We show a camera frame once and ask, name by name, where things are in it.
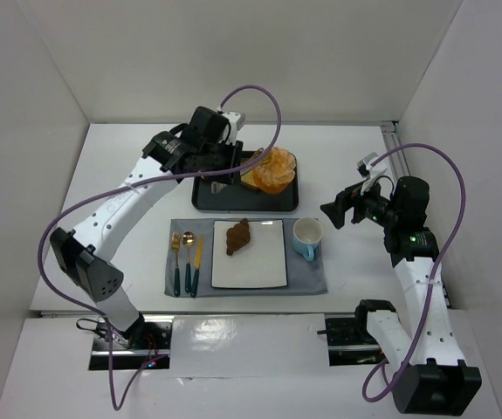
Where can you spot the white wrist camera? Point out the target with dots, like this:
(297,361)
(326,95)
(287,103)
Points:
(371,170)
(236,123)

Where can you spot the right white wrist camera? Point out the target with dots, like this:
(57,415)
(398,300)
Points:
(371,170)

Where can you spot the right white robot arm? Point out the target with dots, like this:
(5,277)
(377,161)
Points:
(431,376)

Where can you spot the gold knife green handle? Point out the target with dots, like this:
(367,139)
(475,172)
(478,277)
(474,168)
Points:
(197,265)

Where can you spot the gold spoon green handle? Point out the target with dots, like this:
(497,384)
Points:
(188,240)

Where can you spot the brown chocolate croissant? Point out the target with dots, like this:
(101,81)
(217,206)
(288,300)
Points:
(237,236)

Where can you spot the grey cloth placemat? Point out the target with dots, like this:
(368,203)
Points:
(304,278)

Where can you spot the aluminium frame post right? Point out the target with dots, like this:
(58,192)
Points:
(397,161)

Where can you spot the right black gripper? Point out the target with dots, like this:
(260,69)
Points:
(348,205)

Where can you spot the blue white mug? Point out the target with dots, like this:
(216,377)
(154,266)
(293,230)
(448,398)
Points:
(306,236)

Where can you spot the sliced loaf cake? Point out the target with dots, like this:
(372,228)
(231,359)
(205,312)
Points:
(247,180)

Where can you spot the large sugared round bread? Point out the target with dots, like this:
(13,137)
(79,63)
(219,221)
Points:
(275,172)

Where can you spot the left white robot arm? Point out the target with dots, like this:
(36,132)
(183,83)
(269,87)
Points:
(85,253)

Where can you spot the white square plate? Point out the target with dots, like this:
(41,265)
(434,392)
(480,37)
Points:
(259,265)

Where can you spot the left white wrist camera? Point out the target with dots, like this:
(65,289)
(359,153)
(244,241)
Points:
(236,123)

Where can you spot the gold fork green handle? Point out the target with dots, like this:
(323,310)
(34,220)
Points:
(175,245)

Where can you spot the black baking tray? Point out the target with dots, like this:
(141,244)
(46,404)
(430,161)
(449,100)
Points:
(240,198)

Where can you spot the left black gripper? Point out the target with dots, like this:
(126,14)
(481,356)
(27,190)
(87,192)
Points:
(236,161)

